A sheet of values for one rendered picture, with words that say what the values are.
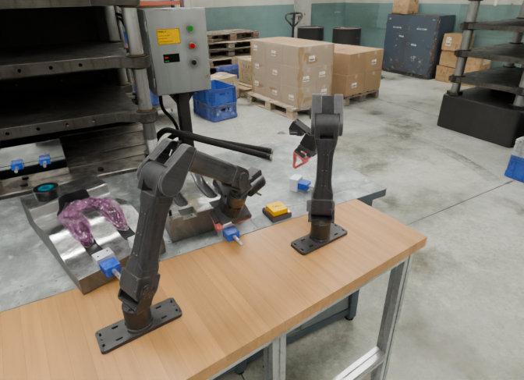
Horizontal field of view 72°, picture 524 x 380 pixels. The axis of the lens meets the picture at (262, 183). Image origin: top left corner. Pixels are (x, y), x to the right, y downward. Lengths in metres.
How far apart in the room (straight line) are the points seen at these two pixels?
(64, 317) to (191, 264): 0.35
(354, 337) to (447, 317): 0.53
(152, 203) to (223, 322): 0.35
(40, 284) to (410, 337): 1.64
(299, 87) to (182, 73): 3.12
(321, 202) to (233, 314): 0.42
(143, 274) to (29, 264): 0.54
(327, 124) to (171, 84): 1.09
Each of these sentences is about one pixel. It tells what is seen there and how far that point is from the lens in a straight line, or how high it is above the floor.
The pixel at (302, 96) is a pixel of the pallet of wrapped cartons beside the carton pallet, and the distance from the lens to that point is 4.98.
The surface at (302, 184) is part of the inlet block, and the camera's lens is 1.46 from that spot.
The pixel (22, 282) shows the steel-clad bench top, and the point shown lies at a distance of 1.28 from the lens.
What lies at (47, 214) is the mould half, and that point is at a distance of 1.42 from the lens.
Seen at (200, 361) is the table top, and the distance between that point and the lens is 0.91.
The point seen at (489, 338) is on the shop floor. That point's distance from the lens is 2.23.
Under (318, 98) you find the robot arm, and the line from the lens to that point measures 1.08.
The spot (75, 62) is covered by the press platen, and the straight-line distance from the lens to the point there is 1.82.
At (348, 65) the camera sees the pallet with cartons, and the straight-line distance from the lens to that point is 5.56.
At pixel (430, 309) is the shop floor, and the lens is 2.24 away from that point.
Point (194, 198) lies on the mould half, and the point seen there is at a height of 0.89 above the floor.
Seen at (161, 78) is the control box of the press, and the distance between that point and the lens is 1.94.
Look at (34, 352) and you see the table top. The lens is 1.06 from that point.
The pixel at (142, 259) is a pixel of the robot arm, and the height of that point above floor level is 1.00.
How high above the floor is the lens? 1.52
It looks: 28 degrees down
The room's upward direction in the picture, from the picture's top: 1 degrees counter-clockwise
